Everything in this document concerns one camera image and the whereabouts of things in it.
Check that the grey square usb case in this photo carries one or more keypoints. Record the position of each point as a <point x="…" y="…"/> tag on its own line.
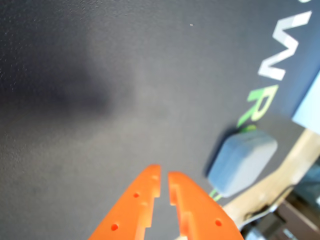
<point x="242" y="165"/>

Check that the dark mat with WOWROBO print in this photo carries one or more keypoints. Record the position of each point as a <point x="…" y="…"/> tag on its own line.
<point x="75" y="155"/>

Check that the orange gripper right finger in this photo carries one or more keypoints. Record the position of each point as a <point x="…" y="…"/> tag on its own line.
<point x="202" y="215"/>

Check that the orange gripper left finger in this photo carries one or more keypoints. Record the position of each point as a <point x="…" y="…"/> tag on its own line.
<point x="130" y="212"/>

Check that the white cardboard box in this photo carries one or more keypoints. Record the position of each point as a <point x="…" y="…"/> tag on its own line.
<point x="310" y="105"/>

